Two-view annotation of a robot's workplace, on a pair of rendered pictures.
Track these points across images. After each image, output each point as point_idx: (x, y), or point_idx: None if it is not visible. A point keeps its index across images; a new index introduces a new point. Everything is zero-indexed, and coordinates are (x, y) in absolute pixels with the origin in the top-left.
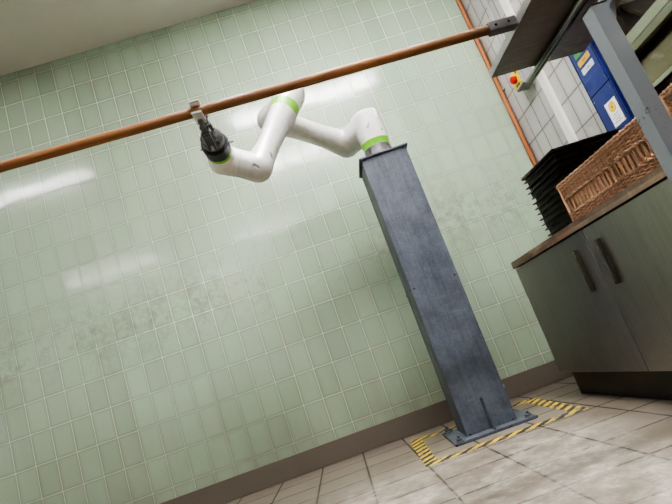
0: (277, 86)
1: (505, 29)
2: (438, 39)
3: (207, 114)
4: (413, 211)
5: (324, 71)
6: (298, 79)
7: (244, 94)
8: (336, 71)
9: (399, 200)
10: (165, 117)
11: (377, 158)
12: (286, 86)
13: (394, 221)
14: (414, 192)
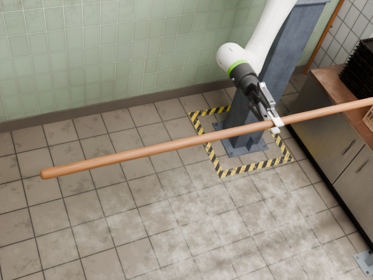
0: (330, 114)
1: None
2: None
3: (264, 83)
4: (294, 48)
5: (360, 105)
6: (344, 110)
7: (310, 118)
8: (365, 106)
9: (293, 39)
10: (254, 130)
11: (304, 5)
12: (334, 113)
13: (280, 51)
14: (305, 35)
